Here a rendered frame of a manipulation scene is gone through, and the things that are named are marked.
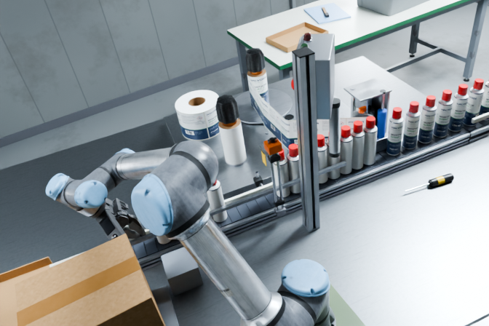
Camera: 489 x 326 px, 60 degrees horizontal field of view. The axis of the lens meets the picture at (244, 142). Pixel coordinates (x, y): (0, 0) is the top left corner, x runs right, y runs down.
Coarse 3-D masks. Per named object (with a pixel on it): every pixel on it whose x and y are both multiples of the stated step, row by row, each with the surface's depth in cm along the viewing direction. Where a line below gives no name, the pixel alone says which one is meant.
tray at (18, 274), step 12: (36, 264) 148; (48, 264) 150; (0, 276) 145; (12, 276) 147; (24, 276) 148; (0, 288) 145; (12, 288) 144; (0, 300) 141; (12, 300) 140; (0, 312) 137; (12, 312) 137; (0, 324) 134; (12, 324) 133
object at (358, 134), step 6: (354, 126) 152; (360, 126) 151; (354, 132) 154; (360, 132) 153; (354, 138) 154; (360, 138) 153; (354, 144) 155; (360, 144) 155; (354, 150) 157; (360, 150) 157; (354, 156) 159; (360, 156) 158; (354, 162) 160; (360, 162) 160; (354, 168) 162; (360, 168) 162
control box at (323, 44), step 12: (312, 36) 122; (324, 36) 121; (300, 48) 117; (312, 48) 116; (324, 48) 115; (324, 60) 110; (324, 72) 112; (324, 84) 115; (324, 96) 117; (324, 108) 119
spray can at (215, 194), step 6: (216, 180) 141; (216, 186) 141; (210, 192) 141; (216, 192) 141; (210, 198) 143; (216, 198) 143; (222, 198) 145; (210, 204) 145; (216, 204) 144; (222, 204) 146; (216, 216) 148; (222, 216) 148; (216, 222) 150; (222, 222) 150
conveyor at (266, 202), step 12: (456, 132) 173; (420, 144) 170; (432, 144) 169; (384, 156) 167; (396, 156) 166; (372, 168) 162; (336, 180) 159; (252, 204) 155; (264, 204) 154; (228, 216) 153; (240, 216) 151; (156, 240) 147; (144, 252) 144; (156, 252) 143
